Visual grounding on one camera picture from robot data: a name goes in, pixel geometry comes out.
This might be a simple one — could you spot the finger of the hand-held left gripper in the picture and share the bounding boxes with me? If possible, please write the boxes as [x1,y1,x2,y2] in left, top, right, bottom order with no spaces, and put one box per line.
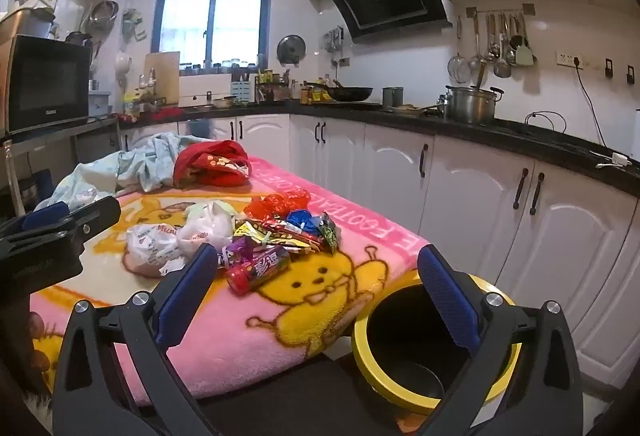
[54,195,122,245]
[0,200,72,237]

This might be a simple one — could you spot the yellow snack packet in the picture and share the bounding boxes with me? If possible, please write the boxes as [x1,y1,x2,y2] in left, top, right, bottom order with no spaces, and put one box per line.
[232,219,326,254]

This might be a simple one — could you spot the row of glass jars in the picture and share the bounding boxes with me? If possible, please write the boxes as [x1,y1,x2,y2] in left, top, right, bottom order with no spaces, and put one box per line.
[180,60,258,72]

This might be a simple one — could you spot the yellow rimmed trash bin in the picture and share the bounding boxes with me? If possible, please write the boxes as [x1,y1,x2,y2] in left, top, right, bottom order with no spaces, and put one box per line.
[351,272,518,417]

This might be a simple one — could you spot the black kitchen countertop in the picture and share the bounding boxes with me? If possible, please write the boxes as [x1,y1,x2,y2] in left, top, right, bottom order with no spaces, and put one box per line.
[117,99,640,197]

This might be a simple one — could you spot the white charger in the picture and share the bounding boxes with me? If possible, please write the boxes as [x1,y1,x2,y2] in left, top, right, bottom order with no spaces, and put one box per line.
[597,151,633,169]

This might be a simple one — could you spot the blue grey storage box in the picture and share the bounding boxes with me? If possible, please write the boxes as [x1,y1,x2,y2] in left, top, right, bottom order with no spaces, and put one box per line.
[89,91,112,118]

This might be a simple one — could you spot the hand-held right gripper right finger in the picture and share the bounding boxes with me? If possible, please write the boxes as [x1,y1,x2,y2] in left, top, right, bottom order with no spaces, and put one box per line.
[416,243,586,436]

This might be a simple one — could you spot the black power cable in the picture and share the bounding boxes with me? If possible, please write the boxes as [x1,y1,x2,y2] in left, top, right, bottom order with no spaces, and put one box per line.
[525,61,617,162]

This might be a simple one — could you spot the hanging steel bowls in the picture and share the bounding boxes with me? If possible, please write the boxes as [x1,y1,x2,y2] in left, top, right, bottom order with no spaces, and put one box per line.
[87,0,120,34]

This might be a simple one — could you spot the purple snack packet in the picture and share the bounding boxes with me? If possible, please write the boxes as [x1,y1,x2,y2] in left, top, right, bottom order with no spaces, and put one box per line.
[217,236,256,269]

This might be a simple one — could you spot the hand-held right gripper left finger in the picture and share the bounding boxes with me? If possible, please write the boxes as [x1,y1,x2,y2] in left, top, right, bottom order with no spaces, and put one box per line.
[52,243,221,436]

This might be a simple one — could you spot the hanging green spatula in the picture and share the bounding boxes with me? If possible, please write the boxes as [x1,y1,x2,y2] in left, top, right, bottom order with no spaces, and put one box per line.
[515,14,537,67]

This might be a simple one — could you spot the wooden cutting board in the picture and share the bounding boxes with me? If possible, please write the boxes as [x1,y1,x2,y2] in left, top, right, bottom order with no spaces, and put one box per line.
[145,51,181,104]

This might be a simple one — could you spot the red candy tube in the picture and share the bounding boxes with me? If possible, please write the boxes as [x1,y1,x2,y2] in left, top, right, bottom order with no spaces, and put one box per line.
[226,247,292,293]

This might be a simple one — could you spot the dark green snack packet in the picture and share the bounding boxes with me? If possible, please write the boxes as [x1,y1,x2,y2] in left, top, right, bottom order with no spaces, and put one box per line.
[320,212,341,252]

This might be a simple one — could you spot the light blue knife holder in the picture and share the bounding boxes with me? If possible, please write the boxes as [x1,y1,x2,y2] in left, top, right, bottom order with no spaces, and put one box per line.
[231,81,258,104]

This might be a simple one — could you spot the pale green wrapper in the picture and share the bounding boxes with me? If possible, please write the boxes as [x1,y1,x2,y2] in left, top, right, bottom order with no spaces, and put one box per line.
[185,200,223,218]

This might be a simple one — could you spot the pink cartoon printed blanket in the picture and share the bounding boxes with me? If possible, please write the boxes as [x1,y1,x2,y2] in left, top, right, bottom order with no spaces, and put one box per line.
[29,155,431,404]

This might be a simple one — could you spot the dark cloth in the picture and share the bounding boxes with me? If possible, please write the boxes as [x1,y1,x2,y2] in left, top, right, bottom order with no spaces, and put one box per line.
[195,350,426,436]

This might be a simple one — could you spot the white wall-mounted appliance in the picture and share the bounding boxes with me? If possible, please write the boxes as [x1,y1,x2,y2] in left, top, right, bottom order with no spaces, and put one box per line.
[115,51,133,90]

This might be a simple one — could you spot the steel stock pot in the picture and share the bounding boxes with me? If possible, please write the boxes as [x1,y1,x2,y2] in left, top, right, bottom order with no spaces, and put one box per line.
[437,85,505,124]

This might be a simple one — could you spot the red printed cloth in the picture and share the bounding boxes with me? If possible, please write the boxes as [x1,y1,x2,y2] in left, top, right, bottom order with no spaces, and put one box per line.
[173,140,253,189]

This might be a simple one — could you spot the light blue cloth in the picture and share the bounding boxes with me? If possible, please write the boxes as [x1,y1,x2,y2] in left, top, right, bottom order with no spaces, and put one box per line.
[34,132,201,212]

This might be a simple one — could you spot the metal shelf rack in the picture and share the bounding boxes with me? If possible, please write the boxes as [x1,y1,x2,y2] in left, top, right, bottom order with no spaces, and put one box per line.
[0,116,121,217]

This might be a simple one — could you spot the hanging steel ladle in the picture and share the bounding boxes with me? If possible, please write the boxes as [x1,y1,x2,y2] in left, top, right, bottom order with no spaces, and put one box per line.
[492,14,512,78]

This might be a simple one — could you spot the round pot lid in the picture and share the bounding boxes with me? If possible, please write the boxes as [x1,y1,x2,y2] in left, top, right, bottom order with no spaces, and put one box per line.
[277,34,306,66]

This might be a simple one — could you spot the wall utensil rail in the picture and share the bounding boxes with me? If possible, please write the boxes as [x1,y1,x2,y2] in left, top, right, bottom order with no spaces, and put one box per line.
[465,4,537,17]

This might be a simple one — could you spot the group of condiment bottles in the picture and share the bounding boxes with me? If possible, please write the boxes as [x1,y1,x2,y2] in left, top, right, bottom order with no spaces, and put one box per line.
[300,76,333,104]

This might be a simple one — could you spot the black wok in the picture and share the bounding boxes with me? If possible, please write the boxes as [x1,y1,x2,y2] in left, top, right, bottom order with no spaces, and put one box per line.
[306,81,374,103]

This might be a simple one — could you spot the white lower cabinets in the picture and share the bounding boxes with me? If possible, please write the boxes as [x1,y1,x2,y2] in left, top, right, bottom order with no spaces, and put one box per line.
[120,113,640,367]

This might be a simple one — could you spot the red cellophane wrapper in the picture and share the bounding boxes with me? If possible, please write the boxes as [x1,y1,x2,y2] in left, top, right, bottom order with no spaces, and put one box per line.
[244,193,311,219]

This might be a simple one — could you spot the blue foil wrapper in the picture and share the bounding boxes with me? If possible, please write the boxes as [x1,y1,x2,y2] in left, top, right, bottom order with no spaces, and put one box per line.
[286,210,326,237]

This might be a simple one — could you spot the blue framed window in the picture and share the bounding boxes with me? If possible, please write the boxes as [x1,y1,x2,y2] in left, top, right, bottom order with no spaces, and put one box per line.
[152,0,275,62]

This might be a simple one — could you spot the white printed plastic bag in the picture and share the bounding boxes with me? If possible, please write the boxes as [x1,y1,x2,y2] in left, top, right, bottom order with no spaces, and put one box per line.
[125,223,188,277]

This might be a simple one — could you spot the black microwave oven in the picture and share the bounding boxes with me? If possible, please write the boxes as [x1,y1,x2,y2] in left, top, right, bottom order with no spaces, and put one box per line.
[7,35,93,133]

